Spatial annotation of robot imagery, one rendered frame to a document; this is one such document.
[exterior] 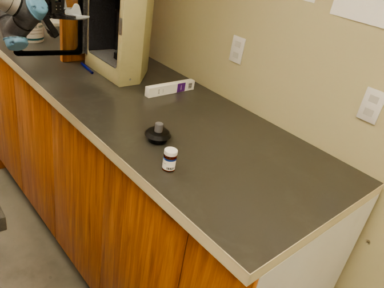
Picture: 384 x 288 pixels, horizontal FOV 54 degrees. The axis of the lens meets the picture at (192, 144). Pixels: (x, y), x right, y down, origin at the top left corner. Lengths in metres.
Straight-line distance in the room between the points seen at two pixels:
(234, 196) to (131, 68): 0.84
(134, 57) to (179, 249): 0.90
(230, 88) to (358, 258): 0.89
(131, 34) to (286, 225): 1.02
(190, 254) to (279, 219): 0.26
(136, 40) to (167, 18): 0.44
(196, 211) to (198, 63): 1.05
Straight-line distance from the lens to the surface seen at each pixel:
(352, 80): 1.43
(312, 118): 1.53
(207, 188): 1.10
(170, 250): 1.16
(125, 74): 1.69
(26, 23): 1.43
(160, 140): 1.25
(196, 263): 1.08
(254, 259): 0.92
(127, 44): 1.65
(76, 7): 1.61
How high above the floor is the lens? 1.57
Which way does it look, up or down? 29 degrees down
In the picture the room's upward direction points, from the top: 10 degrees clockwise
